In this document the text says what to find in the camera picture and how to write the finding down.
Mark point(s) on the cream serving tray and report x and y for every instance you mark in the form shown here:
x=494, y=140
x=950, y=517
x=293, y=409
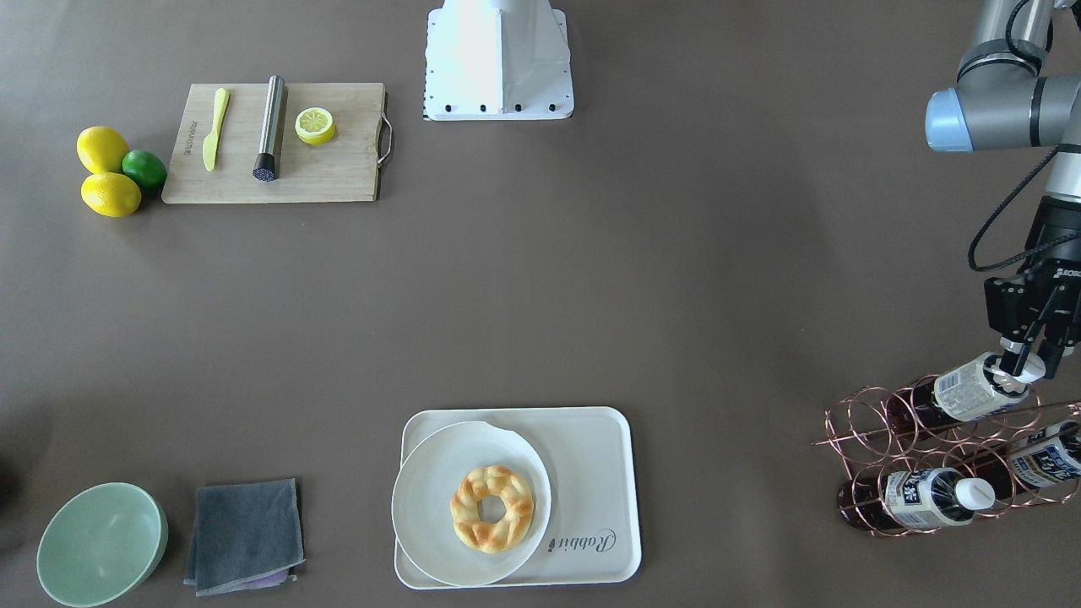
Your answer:
x=592, y=536

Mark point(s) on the white round plate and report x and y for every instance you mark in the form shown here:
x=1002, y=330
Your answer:
x=471, y=503

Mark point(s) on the green lime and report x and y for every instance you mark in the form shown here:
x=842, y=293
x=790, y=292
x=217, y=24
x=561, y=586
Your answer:
x=145, y=168

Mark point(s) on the whole lemon far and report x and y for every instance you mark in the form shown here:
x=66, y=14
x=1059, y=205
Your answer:
x=101, y=149

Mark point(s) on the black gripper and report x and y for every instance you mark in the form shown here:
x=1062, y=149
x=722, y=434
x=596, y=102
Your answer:
x=1061, y=234

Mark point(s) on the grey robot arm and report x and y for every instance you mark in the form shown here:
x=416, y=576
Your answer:
x=1002, y=101

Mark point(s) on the steel muddler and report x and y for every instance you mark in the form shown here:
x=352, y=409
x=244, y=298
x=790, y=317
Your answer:
x=265, y=167

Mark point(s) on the tea bottle rack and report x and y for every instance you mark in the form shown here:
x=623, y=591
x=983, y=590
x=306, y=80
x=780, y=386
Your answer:
x=925, y=499
x=967, y=393
x=1044, y=459

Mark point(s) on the yellow plastic knife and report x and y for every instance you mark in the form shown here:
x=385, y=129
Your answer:
x=210, y=145

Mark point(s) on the wooden cutting board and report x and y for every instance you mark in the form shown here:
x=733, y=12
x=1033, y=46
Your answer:
x=344, y=170

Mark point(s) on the whole lemon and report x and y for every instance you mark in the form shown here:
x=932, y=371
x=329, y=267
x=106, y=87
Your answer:
x=101, y=149
x=111, y=194

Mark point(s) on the half lemon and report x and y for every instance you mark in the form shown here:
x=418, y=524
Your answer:
x=315, y=126

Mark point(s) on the tea bottle front rack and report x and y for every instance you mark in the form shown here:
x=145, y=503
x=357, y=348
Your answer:
x=925, y=499

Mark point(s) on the green bowl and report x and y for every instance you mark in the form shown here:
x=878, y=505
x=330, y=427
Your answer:
x=101, y=544

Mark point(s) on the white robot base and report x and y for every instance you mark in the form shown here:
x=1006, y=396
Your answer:
x=497, y=61

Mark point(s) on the copper wire bottle rack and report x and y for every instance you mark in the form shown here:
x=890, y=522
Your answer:
x=858, y=430

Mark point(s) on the whole lemon near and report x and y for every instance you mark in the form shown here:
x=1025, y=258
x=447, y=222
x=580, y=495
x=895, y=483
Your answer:
x=111, y=194

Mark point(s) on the grey folded cloth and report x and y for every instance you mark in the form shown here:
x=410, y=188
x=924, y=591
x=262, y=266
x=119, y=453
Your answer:
x=245, y=536

